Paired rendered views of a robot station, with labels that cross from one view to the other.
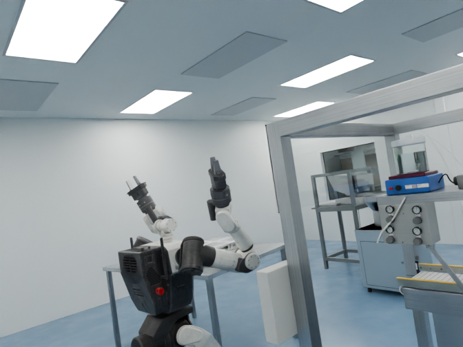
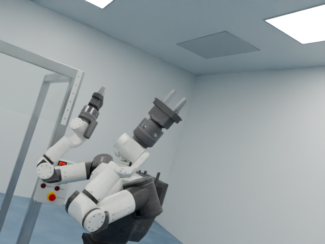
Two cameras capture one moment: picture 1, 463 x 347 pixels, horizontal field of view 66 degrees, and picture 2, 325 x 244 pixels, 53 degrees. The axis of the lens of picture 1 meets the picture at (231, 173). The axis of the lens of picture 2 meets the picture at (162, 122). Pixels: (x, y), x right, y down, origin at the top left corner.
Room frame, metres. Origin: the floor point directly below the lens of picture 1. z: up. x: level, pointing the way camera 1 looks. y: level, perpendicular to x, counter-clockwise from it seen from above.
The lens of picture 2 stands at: (3.14, 0.80, 1.45)
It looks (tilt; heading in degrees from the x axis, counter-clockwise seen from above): 3 degrees up; 193
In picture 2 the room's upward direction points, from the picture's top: 17 degrees clockwise
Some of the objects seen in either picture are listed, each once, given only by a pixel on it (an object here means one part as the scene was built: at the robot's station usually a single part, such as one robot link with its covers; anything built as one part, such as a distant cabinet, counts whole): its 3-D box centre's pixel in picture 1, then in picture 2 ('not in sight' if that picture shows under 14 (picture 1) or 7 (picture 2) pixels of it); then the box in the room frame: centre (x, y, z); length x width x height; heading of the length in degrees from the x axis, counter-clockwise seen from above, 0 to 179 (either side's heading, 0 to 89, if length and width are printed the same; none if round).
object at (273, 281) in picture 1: (282, 299); (55, 180); (1.36, -0.12, 1.05); 0.17 x 0.06 x 0.26; 132
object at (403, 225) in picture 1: (408, 221); not in sight; (1.69, -0.80, 1.22); 0.22 x 0.11 x 0.20; 42
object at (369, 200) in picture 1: (385, 209); not in sight; (4.37, -1.81, 0.95); 0.49 x 0.36 x 0.38; 40
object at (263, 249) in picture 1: (193, 257); not in sight; (3.49, 0.49, 0.87); 1.50 x 1.10 x 0.04; 50
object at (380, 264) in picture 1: (394, 257); not in sight; (4.30, -1.80, 0.38); 0.63 x 0.57 x 0.76; 40
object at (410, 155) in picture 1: (409, 154); not in sight; (1.74, -0.88, 1.53); 0.15 x 0.15 x 0.19
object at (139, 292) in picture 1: (160, 272); (123, 200); (1.69, 0.40, 1.15); 0.34 x 0.30 x 0.36; 45
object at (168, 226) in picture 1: (165, 228); (124, 154); (1.73, 0.35, 1.35); 0.10 x 0.07 x 0.09; 45
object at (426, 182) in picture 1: (413, 182); not in sight; (1.73, -0.87, 1.39); 0.21 x 0.20 x 0.09; 132
